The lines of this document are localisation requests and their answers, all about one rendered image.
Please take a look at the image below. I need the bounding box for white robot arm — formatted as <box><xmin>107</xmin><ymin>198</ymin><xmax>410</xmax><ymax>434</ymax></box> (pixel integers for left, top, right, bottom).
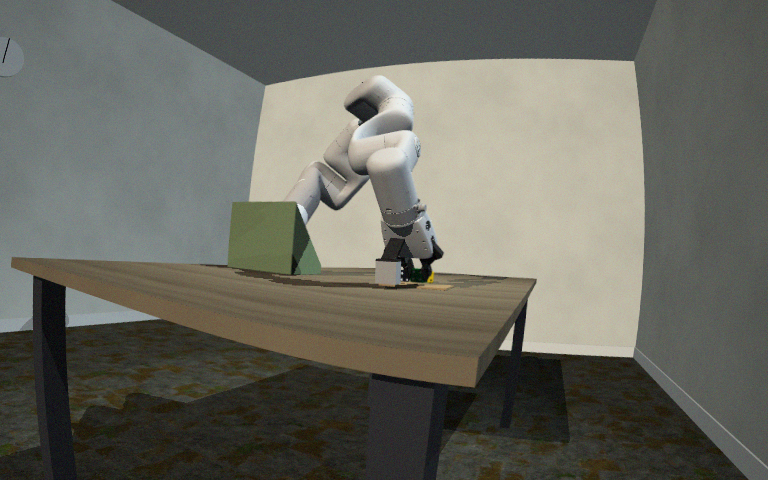
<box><xmin>283</xmin><ymin>76</ymin><xmax>427</xmax><ymax>285</ymax></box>

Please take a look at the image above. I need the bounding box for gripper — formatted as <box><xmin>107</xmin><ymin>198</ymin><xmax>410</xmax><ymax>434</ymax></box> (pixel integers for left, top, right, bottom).
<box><xmin>381</xmin><ymin>211</ymin><xmax>444</xmax><ymax>282</ymax></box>

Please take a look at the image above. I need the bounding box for green die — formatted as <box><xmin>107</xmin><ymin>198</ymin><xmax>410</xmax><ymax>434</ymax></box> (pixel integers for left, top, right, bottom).
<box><xmin>410</xmin><ymin>268</ymin><xmax>426</xmax><ymax>283</ymax></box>

